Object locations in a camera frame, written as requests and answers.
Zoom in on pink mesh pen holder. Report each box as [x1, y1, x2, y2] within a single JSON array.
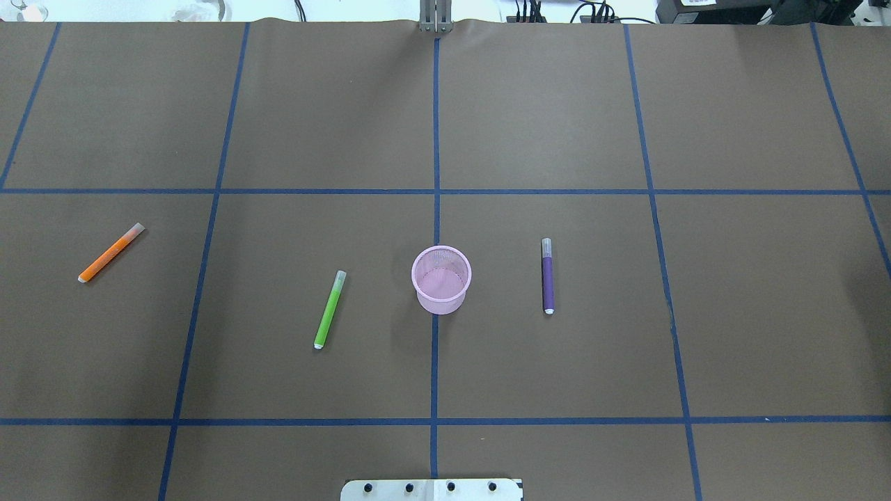
[[410, 245, 472, 316]]

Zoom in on orange highlighter pen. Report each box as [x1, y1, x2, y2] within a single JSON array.
[[77, 223, 145, 283]]

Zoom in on purple highlighter pen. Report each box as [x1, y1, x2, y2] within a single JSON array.
[[541, 237, 555, 316]]

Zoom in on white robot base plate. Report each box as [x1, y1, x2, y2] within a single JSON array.
[[340, 478, 525, 500]]

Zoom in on aluminium frame post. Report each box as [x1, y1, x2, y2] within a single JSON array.
[[419, 0, 454, 34]]

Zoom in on green highlighter pen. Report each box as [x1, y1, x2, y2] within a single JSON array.
[[314, 270, 347, 350]]

